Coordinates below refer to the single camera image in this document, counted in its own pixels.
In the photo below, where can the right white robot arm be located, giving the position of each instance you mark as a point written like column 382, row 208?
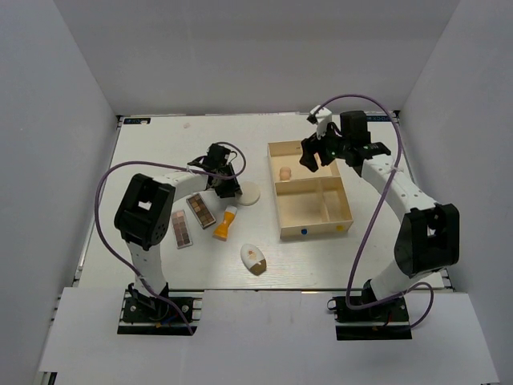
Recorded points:
column 429, row 234

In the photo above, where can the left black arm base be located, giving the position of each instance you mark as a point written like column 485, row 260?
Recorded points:
column 138, row 319

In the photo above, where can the orange white foundation bottle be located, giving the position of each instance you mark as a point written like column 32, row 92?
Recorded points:
column 221, row 231

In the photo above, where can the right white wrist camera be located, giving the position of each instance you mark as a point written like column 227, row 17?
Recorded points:
column 320, row 117

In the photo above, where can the white egg-shaped sponge case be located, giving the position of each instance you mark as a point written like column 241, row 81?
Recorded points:
column 253, row 259

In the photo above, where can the beige makeup sponge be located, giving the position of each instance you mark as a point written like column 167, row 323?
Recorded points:
column 285, row 173

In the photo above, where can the brown long eyeshadow palette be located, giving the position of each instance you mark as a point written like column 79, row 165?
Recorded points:
column 201, row 211

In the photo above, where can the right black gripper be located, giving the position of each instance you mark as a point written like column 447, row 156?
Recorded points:
column 310, row 147

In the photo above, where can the cream divided organizer box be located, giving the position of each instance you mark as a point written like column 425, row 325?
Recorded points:
column 311, row 203

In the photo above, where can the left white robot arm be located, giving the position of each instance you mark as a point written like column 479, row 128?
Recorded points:
column 145, row 211

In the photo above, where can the mauve long eyeshadow palette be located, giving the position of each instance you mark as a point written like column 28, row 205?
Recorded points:
column 180, row 229

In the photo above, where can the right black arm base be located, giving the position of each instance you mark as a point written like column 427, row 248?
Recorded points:
column 389, row 322

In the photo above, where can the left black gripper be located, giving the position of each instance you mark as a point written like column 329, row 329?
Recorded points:
column 228, row 191

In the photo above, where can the round white powder puff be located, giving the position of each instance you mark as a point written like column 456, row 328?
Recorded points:
column 250, row 194

